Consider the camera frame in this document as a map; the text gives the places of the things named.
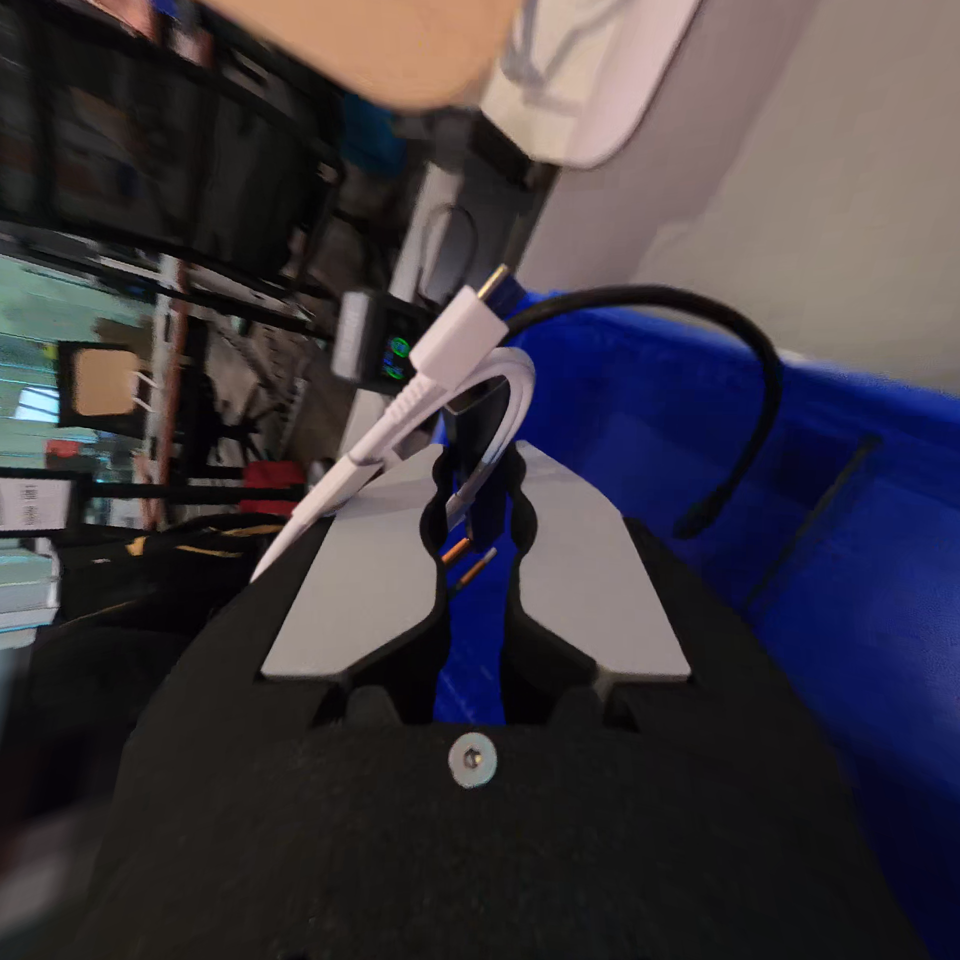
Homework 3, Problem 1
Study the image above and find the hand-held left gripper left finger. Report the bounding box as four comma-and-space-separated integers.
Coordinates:
258, 442, 455, 685

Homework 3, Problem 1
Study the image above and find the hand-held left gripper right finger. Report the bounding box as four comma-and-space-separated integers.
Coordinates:
504, 439, 693, 685

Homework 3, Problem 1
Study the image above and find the large blue plastic bin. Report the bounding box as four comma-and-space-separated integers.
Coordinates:
435, 288, 960, 960

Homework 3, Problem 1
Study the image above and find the white USB cable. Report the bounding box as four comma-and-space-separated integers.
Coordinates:
251, 262, 537, 586

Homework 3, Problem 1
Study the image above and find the black cable with display plug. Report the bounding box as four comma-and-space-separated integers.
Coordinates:
330, 283, 785, 541

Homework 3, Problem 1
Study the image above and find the grey desk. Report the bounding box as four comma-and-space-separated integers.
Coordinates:
517, 0, 960, 395

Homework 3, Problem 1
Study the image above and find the small red box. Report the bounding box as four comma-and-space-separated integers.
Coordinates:
246, 459, 307, 517

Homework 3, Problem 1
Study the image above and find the black framed board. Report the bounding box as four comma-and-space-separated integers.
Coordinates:
57, 339, 149, 438

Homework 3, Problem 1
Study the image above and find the black metal shelf rack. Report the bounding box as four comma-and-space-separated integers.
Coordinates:
0, 0, 348, 316

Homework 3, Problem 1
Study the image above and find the white stand base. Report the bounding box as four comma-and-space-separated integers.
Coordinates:
478, 0, 704, 171

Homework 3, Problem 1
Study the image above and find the cardboard panel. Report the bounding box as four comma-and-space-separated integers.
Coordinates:
201, 0, 526, 115

